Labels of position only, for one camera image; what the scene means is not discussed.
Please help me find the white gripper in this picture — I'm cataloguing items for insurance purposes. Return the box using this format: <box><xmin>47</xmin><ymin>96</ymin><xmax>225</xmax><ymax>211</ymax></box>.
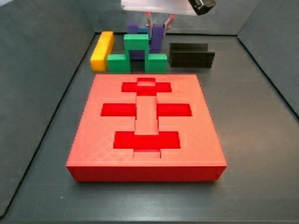
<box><xmin>120</xmin><ymin>0</ymin><xmax>196</xmax><ymax>30</ymax></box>

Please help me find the purple U-shaped block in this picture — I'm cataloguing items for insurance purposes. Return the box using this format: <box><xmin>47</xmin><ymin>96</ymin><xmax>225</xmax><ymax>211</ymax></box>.
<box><xmin>127</xmin><ymin>22</ymin><xmax>164</xmax><ymax>60</ymax></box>

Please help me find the red puzzle board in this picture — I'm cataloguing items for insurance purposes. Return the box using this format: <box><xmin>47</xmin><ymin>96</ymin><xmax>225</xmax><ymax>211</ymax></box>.
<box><xmin>67</xmin><ymin>74</ymin><xmax>227</xmax><ymax>182</ymax></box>

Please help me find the blue U-shaped block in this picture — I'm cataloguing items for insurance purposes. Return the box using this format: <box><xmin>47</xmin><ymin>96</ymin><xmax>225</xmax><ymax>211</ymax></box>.
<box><xmin>137</xmin><ymin>28</ymin><xmax>148</xmax><ymax>34</ymax></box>

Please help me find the black block holder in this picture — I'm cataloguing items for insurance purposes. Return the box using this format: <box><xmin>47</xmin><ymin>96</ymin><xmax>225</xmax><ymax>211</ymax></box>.
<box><xmin>169</xmin><ymin>43</ymin><xmax>215</xmax><ymax>68</ymax></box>

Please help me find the yellow long block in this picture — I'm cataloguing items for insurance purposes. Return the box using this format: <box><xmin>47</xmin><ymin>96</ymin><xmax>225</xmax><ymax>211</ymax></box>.
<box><xmin>89</xmin><ymin>31</ymin><xmax>115</xmax><ymax>72</ymax></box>

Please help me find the green bridge block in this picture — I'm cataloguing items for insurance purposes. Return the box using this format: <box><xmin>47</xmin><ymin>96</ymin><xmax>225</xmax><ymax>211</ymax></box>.
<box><xmin>107</xmin><ymin>34</ymin><xmax>167</xmax><ymax>74</ymax></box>

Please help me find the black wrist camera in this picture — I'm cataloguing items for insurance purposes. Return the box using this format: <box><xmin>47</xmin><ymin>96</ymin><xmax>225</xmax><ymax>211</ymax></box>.
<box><xmin>188</xmin><ymin>0</ymin><xmax>216</xmax><ymax>16</ymax></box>

